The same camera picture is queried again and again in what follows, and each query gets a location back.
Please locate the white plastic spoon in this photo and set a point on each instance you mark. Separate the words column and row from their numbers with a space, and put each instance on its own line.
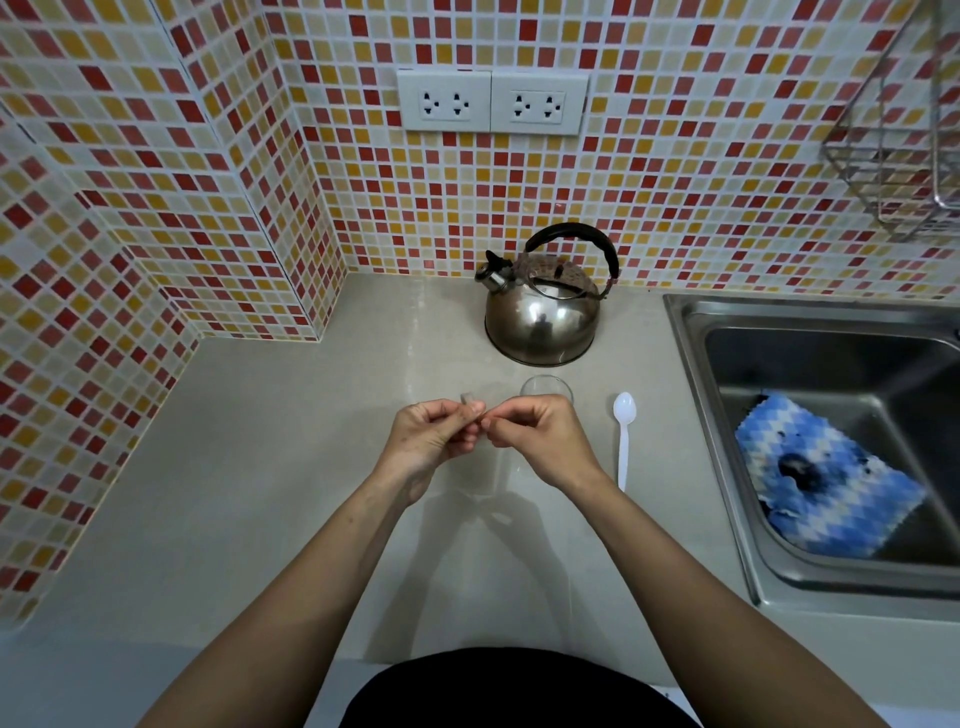
column 624, row 409

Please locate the small clear plastic sachet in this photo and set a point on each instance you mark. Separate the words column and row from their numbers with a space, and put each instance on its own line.
column 471, row 400

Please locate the blue white dish cloth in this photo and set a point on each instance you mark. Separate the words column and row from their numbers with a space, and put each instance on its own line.
column 847, row 480

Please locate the person's right hand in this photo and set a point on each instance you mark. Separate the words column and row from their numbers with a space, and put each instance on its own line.
column 551, row 439

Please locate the person's black shirt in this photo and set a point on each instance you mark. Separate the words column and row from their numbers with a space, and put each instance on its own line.
column 517, row 694

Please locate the person's left hand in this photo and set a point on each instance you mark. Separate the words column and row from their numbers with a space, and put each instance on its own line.
column 424, row 442

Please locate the stainless steel sink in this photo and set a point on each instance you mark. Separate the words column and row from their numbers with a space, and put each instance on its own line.
column 690, row 337

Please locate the person's right forearm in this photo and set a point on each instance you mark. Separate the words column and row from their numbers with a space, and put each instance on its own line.
column 705, row 600

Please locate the person's left forearm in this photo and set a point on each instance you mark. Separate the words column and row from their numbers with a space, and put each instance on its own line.
column 300, row 607

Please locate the clear drinking glass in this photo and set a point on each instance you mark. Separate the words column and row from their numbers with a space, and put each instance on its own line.
column 546, row 386

